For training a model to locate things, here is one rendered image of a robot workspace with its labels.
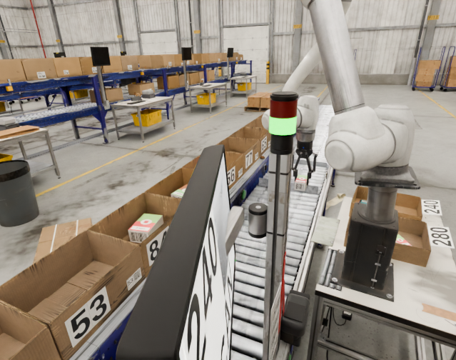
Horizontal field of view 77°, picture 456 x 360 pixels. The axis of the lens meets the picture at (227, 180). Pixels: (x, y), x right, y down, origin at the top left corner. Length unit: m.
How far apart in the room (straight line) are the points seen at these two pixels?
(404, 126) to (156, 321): 1.07
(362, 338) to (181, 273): 2.09
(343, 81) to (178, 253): 0.87
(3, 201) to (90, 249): 2.56
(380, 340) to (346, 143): 1.62
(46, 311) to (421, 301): 1.49
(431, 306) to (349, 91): 0.96
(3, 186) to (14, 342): 2.71
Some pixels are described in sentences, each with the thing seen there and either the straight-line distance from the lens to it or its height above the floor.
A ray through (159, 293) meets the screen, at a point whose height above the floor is 1.55.
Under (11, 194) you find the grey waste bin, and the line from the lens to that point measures 3.88.
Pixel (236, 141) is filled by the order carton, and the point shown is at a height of 1.01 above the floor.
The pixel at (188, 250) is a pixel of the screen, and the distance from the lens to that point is 0.30.
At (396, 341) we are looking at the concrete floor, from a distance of 2.38.
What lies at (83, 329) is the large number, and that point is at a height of 0.93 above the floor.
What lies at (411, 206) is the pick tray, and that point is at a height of 0.77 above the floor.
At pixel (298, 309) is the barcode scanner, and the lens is 0.88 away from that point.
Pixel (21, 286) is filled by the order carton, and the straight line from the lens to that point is 1.30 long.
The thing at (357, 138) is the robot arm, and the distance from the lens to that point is 1.00.
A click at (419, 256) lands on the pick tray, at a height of 0.80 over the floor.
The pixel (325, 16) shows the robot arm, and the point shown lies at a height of 1.83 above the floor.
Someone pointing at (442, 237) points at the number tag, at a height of 0.86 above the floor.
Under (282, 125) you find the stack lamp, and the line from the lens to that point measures 0.54.
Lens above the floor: 1.73
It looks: 24 degrees down
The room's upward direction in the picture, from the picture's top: 2 degrees counter-clockwise
